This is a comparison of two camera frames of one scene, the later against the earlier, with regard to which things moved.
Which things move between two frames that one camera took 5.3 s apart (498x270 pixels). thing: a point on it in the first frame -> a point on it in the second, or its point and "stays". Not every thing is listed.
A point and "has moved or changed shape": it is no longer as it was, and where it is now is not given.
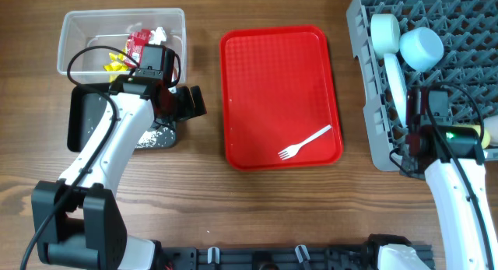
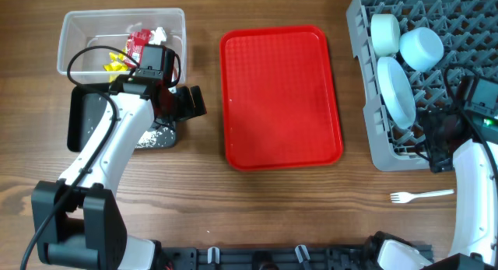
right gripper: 413,170 -> 439,161
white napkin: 157,36 stays
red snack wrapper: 135,44 stays
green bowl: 385,33 stays
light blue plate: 398,85 has moved or changed shape
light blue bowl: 421,48 stays
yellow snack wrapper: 117,63 stays
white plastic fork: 292,150 -> 403,198
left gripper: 187,110 stays
